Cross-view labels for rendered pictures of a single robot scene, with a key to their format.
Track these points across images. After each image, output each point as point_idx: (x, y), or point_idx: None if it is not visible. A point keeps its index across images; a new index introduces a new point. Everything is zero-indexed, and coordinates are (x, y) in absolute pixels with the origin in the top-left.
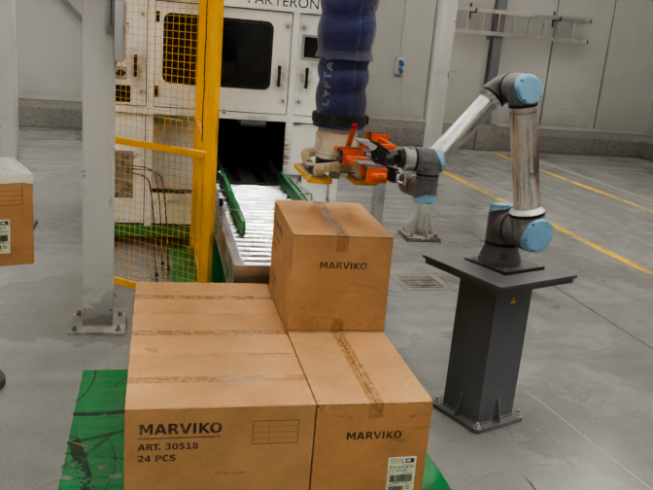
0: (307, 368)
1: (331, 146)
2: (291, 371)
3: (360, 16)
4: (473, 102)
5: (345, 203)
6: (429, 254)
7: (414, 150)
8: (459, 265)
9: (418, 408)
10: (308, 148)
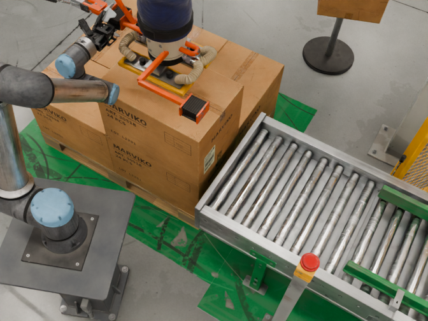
0: (99, 66)
1: None
2: (103, 58)
3: None
4: (54, 79)
5: (202, 128)
6: (130, 199)
7: (76, 41)
8: (89, 193)
9: None
10: (213, 50)
